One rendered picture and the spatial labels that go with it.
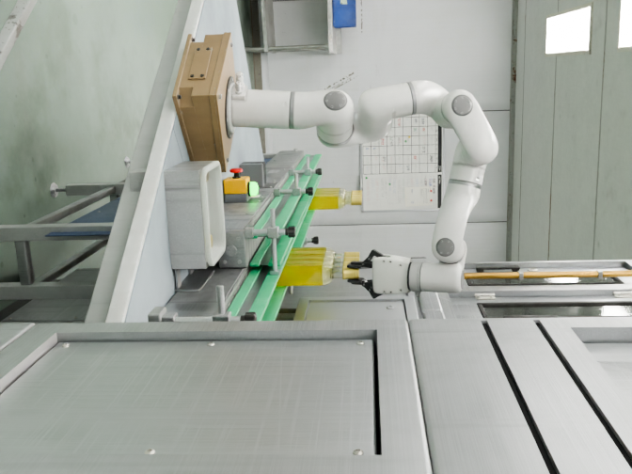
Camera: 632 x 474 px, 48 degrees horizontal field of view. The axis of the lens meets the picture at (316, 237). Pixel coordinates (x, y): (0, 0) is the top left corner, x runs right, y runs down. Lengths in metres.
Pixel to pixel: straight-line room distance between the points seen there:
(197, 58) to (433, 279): 0.80
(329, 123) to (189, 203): 0.43
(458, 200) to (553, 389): 1.11
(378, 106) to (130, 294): 0.80
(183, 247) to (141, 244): 0.19
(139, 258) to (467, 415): 0.88
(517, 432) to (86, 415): 0.41
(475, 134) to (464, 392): 1.13
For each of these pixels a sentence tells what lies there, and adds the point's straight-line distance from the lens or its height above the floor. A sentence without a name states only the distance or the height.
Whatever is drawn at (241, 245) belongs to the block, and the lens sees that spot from 1.77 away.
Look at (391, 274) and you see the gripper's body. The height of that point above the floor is 1.25.
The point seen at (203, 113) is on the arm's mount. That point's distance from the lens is 1.70.
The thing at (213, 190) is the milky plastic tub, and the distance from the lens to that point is 1.72.
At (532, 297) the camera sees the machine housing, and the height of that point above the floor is 1.69.
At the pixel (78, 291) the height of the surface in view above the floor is 0.39.
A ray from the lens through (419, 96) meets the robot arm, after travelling 1.82.
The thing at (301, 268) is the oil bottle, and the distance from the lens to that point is 1.89.
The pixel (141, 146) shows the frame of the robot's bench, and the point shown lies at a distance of 1.71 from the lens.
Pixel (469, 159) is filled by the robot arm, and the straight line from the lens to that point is 1.80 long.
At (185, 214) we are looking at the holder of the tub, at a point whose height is 0.79.
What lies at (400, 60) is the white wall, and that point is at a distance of 7.68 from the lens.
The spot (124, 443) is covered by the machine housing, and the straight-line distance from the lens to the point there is 0.69.
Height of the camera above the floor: 1.19
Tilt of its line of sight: 4 degrees down
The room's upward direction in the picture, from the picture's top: 89 degrees clockwise
